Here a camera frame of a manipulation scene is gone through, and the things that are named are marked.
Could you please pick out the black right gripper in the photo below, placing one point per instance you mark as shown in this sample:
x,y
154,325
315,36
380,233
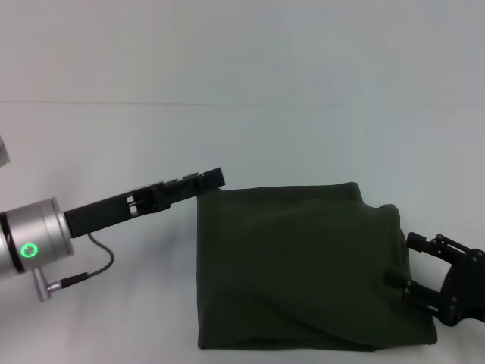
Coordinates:
x,y
464,288

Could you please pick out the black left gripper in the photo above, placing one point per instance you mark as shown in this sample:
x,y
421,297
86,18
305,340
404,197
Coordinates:
x,y
110,212

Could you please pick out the dark green t-shirt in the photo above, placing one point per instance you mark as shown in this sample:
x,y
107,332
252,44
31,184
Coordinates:
x,y
295,265

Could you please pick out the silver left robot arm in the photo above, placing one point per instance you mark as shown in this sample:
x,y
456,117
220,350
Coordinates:
x,y
30,242

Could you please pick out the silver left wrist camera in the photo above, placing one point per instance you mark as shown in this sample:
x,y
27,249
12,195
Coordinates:
x,y
3,151

